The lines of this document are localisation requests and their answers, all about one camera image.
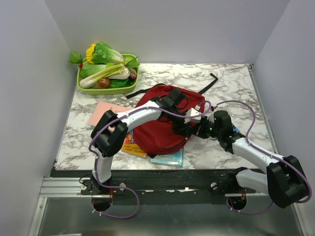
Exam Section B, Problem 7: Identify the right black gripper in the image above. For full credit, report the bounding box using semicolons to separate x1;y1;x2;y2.
188;115;221;139

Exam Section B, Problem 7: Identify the red backpack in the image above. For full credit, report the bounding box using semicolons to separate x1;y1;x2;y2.
126;73;218;158

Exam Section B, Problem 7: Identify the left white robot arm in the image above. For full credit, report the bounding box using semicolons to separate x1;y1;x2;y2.
89;89;201;194

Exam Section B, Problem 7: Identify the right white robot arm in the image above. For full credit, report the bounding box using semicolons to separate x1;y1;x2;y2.
196;111;311;208

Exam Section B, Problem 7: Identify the teal blue book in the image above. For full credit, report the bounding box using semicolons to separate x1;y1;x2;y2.
151;148;184;167

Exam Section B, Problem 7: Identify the blue dinosaur pencil case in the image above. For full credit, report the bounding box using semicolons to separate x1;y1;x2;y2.
232;124;243;136

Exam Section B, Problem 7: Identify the orange treehouse book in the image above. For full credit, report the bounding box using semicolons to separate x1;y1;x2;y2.
121;130;147;157

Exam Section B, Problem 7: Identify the white radish toy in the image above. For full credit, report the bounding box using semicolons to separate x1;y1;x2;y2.
108;67;130;80

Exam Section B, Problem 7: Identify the pink book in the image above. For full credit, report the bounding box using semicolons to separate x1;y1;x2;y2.
88;101;133;128

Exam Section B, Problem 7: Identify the brown onion toy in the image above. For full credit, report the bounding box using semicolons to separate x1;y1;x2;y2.
96;78;111;89

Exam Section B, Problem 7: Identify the green plastic tray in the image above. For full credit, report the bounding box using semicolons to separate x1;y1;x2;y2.
77;62;139;95

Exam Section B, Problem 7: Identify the celery stalk toy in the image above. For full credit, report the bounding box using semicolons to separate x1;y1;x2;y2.
79;64;124;89

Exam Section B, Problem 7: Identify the green lettuce toy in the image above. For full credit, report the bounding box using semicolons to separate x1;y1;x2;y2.
92;42;124;64

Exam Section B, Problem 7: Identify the bok choy toy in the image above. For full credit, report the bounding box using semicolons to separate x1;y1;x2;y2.
80;62;107;79

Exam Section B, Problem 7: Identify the yellow flower toy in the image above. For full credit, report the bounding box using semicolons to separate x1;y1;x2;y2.
86;43;96;64

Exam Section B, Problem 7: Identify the green leafy sprig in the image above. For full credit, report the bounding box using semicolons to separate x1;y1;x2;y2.
68;50;83;65

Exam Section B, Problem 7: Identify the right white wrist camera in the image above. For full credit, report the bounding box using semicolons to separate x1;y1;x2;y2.
207;112;215;123

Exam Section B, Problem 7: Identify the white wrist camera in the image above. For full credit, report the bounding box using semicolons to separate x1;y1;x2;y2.
184;108;202;124
207;112;215;123

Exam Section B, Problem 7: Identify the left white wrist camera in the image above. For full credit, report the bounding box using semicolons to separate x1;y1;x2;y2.
184;108;202;124

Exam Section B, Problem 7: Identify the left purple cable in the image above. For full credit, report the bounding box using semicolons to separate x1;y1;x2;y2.
89;100;212;219

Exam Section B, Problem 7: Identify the black mounting base plate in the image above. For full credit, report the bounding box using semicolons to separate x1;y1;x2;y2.
50;170;254;205

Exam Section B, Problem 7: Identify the aluminium rail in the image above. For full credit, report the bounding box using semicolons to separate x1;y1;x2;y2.
38;175;301;199

